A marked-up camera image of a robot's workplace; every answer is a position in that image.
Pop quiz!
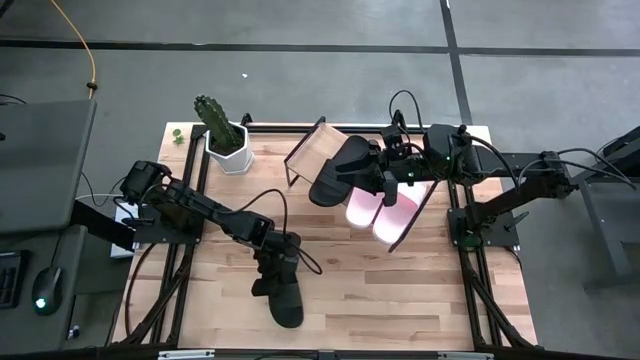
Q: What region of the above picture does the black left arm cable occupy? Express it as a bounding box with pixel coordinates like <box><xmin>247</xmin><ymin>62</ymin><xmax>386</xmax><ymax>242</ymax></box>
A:
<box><xmin>79</xmin><ymin>169</ymin><xmax>324</xmax><ymax>276</ymax></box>

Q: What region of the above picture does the black computer mouse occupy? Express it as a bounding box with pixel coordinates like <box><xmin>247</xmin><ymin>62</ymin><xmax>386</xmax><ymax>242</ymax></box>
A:
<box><xmin>31</xmin><ymin>265</ymin><xmax>65</xmax><ymax>317</ymax></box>

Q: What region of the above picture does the black metal side stand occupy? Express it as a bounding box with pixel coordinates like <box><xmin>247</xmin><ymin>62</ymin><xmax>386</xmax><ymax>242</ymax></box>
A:
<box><xmin>569</xmin><ymin>124</ymin><xmax>640</xmax><ymax>291</ymax></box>

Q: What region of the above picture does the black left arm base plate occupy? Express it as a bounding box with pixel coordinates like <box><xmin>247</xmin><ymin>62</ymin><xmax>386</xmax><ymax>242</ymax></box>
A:
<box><xmin>132</xmin><ymin>199</ymin><xmax>204</xmax><ymax>246</ymax></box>

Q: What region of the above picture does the dark grey computer desk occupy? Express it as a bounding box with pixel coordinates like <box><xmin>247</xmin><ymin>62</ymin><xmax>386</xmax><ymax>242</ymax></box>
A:
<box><xmin>0</xmin><ymin>223</ymin><xmax>91</xmax><ymax>354</ymax></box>

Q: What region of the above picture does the white paper sheet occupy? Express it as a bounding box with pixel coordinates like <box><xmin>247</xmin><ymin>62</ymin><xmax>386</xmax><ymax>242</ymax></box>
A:
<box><xmin>110</xmin><ymin>201</ymin><xmax>147</xmax><ymax>260</ymax></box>

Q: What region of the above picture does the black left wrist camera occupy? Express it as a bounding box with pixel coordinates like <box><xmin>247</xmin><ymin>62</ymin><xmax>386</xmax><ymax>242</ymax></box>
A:
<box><xmin>249</xmin><ymin>276</ymin><xmax>276</xmax><ymax>298</ymax></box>

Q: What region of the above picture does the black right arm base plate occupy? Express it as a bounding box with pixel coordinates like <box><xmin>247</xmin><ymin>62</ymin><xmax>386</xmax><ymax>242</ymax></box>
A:
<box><xmin>446</xmin><ymin>206</ymin><xmax>522</xmax><ymax>250</ymax></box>

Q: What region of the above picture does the black foam slide sandal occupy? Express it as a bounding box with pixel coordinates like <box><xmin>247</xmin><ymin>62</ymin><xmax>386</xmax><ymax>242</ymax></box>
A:
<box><xmin>308</xmin><ymin>134</ymin><xmax>385</xmax><ymax>208</ymax></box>
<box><xmin>260</xmin><ymin>249</ymin><xmax>306</xmax><ymax>330</ymax></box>

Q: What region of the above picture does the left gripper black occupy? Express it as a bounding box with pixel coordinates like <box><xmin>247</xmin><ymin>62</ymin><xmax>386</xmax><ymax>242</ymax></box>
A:
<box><xmin>258</xmin><ymin>231</ymin><xmax>304</xmax><ymax>304</ymax></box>

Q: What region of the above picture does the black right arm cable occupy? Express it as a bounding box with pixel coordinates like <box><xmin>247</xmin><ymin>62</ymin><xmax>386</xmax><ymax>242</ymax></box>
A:
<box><xmin>388</xmin><ymin>89</ymin><xmax>639</xmax><ymax>194</ymax></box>

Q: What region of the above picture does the black flat bar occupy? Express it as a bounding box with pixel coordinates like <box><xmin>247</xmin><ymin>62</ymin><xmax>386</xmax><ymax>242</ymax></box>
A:
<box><xmin>69</xmin><ymin>198</ymin><xmax>139</xmax><ymax>251</ymax></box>

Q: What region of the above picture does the yellow cable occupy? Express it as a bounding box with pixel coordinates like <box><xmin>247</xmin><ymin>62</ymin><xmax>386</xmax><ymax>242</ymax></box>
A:
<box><xmin>48</xmin><ymin>0</ymin><xmax>99</xmax><ymax>100</ymax></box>

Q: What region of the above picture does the green cactus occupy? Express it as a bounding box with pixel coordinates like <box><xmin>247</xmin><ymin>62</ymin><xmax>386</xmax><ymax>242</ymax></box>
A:
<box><xmin>193</xmin><ymin>94</ymin><xmax>245</xmax><ymax>154</ymax></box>

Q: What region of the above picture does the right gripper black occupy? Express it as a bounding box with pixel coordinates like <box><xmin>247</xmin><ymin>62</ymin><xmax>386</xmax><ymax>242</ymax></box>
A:
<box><xmin>334</xmin><ymin>138</ymin><xmax>432</xmax><ymax>208</ymax></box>

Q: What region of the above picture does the white hexagonal plant pot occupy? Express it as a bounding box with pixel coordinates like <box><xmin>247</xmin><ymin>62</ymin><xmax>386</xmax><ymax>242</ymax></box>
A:
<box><xmin>204</xmin><ymin>121</ymin><xmax>256</xmax><ymax>176</ymax></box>

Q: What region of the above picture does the silver metal bracket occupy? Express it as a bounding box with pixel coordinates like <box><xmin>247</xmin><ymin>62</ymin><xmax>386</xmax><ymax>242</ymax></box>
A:
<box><xmin>437</xmin><ymin>351</ymin><xmax>495</xmax><ymax>360</ymax></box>
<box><xmin>157</xmin><ymin>349</ymin><xmax>217</xmax><ymax>360</ymax></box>

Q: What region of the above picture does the pink foam slide sandal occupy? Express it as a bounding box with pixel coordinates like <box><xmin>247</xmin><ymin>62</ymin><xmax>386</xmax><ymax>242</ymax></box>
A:
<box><xmin>372</xmin><ymin>180</ymin><xmax>432</xmax><ymax>246</ymax></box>
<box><xmin>344</xmin><ymin>187</ymin><xmax>386</xmax><ymax>230</ymax></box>

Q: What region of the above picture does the black aluminium table frame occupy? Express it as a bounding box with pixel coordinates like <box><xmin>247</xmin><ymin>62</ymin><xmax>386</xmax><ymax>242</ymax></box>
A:
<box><xmin>110</xmin><ymin>109</ymin><xmax>535</xmax><ymax>351</ymax></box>

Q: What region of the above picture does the grey side table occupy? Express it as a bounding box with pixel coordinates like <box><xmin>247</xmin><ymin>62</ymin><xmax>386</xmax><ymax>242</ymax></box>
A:
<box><xmin>0</xmin><ymin>98</ymin><xmax>98</xmax><ymax>235</ymax></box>

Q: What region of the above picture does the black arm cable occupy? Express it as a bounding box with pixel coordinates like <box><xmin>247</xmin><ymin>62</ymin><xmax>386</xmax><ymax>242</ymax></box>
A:
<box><xmin>388</xmin><ymin>89</ymin><xmax>639</xmax><ymax>194</ymax></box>
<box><xmin>79</xmin><ymin>169</ymin><xmax>324</xmax><ymax>276</ymax></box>

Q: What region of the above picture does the wooden shelf, black metal frame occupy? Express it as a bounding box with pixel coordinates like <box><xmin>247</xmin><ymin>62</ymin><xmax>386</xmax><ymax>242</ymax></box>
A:
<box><xmin>282</xmin><ymin>115</ymin><xmax>441</xmax><ymax>254</ymax></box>

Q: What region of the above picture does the black keyboard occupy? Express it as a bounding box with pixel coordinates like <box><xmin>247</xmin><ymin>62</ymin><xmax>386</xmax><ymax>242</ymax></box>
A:
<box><xmin>0</xmin><ymin>249</ymin><xmax>25</xmax><ymax>309</ymax></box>

